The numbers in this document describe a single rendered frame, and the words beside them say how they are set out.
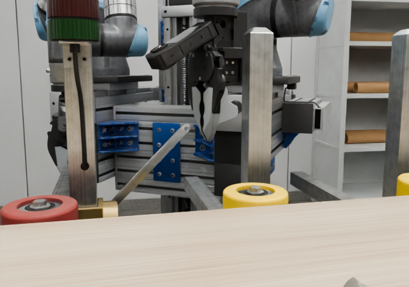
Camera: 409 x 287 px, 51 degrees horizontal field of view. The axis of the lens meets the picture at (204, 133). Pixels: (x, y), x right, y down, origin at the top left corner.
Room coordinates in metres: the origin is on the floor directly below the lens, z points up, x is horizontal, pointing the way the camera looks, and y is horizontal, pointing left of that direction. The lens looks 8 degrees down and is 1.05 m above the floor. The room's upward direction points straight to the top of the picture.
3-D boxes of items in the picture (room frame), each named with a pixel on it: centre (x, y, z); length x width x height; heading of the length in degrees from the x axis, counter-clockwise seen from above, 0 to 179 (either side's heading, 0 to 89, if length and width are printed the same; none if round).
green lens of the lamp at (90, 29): (0.52, 0.16, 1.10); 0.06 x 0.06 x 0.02
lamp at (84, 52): (0.52, 0.16, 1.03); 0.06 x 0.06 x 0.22; 13
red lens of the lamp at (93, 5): (0.52, 0.16, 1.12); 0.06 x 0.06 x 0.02
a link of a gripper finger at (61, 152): (0.88, 0.30, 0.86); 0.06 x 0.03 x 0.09; 13
